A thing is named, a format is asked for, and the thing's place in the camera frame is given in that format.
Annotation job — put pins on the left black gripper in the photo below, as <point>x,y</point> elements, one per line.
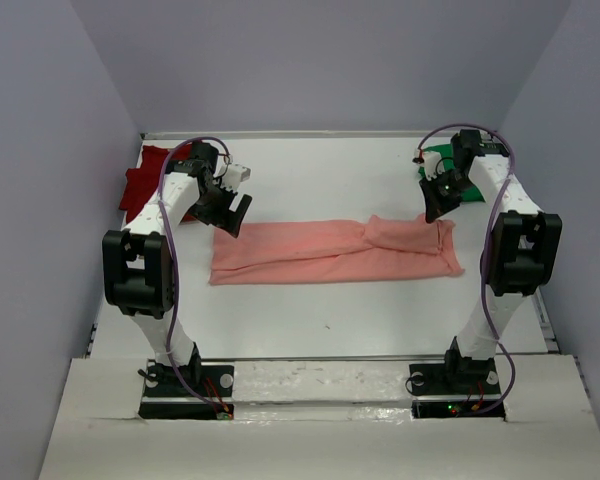
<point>225,219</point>

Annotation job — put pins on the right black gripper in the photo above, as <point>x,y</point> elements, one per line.
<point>435,206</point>

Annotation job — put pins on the pink t-shirt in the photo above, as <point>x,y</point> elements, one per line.
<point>335,251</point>

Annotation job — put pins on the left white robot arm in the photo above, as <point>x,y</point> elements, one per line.
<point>198,177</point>

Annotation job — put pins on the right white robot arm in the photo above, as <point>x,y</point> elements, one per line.
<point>518,257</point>

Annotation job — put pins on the green t-shirt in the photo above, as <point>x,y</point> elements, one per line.
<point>445,151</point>

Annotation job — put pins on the red folded t-shirt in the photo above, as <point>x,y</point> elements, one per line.
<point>142,181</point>

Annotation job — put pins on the white cardboard front cover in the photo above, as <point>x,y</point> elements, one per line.
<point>323,420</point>

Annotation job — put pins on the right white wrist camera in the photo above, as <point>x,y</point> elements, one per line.
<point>427,161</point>

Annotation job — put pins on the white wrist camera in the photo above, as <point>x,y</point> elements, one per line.
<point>233,176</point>
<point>427,161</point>

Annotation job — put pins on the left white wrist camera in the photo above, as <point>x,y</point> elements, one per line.
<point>233,176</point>

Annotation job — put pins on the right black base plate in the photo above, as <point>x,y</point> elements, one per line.
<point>455,395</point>

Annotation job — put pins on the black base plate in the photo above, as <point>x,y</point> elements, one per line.
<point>455,395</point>
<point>165,398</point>

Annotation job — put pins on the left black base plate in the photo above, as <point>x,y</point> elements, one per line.
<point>165,398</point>

